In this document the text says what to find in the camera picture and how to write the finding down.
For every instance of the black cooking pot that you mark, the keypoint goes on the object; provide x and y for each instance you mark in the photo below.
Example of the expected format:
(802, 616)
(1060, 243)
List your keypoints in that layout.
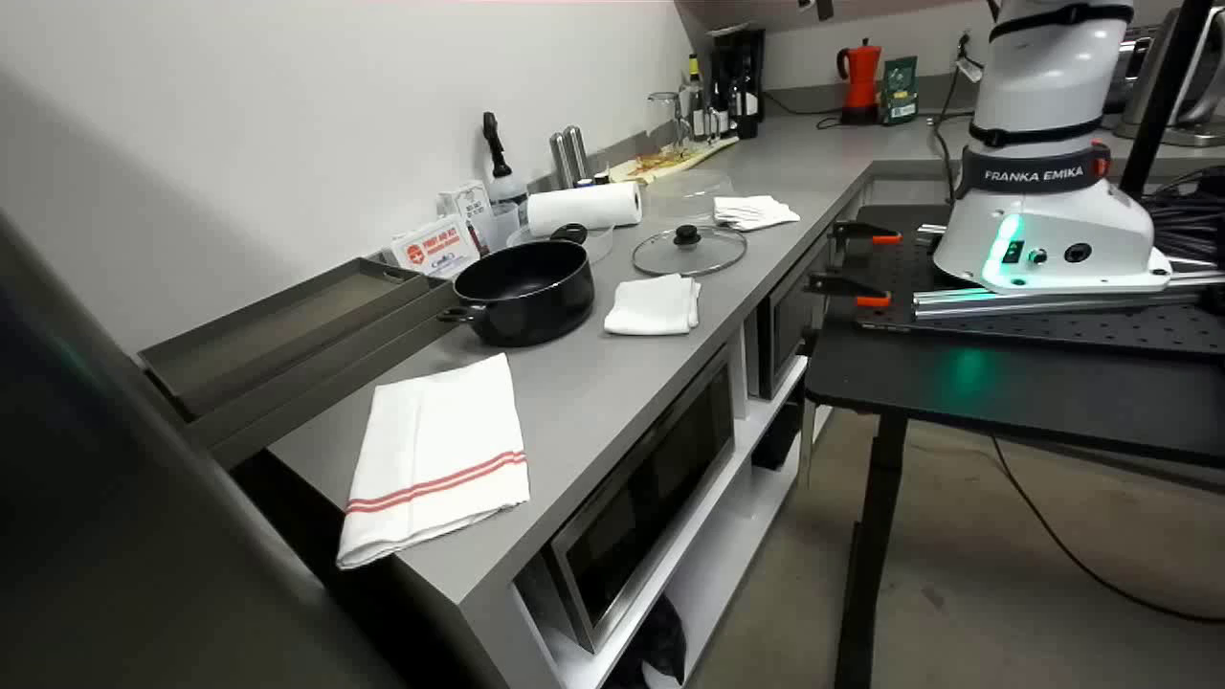
(521, 303)

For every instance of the red moka pot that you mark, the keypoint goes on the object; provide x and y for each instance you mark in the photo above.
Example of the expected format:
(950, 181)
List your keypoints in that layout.
(864, 78)

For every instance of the folded white cloth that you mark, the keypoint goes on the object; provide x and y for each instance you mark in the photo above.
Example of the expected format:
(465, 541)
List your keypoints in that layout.
(651, 308)

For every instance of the black microwave oven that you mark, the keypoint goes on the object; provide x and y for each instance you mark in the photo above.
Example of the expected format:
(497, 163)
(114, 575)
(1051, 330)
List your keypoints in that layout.
(644, 497)

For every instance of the small black built-in oven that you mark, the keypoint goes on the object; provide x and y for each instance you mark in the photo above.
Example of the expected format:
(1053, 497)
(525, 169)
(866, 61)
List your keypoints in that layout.
(785, 326)

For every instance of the crumpled white cloth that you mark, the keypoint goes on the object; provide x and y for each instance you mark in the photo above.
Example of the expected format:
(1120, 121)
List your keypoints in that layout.
(751, 211)

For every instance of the yellow wooden cutting board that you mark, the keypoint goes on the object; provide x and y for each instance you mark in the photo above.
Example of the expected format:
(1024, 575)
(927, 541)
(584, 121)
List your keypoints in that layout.
(673, 163)

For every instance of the steel shaker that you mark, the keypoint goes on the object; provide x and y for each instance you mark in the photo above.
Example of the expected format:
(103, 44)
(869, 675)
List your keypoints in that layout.
(581, 154)
(559, 159)

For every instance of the white card with red print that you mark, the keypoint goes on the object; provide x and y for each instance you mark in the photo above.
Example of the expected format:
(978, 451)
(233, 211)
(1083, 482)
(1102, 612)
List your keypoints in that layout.
(439, 247)

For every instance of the white towel with red stripes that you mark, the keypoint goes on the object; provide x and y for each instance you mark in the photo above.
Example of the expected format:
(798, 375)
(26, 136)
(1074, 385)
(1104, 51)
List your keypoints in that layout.
(434, 459)

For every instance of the black clamp with orange tip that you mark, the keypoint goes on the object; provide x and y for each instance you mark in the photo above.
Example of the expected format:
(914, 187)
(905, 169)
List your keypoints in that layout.
(866, 234)
(846, 292)

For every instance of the dark glass bottle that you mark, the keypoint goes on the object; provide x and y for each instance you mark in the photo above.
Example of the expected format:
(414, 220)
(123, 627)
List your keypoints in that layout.
(693, 102)

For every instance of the black object on shelf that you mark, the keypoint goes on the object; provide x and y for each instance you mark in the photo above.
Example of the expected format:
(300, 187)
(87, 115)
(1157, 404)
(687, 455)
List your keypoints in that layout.
(659, 644)

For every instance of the dark grey metal tray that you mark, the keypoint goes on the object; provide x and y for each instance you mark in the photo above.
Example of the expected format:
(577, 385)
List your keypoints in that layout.
(291, 345)

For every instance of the green box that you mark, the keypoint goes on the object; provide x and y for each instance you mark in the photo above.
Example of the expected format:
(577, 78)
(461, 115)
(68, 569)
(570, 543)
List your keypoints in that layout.
(900, 90)

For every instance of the black robot table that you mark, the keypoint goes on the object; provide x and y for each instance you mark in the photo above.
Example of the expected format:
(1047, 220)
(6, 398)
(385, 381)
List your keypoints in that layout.
(1020, 385)

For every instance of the black slanted pole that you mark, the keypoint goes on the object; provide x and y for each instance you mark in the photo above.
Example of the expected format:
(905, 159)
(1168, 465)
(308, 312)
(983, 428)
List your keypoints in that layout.
(1168, 97)

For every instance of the silver metal base rail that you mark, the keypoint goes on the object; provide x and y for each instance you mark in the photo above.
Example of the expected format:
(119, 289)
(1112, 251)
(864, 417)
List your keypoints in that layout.
(1060, 296)

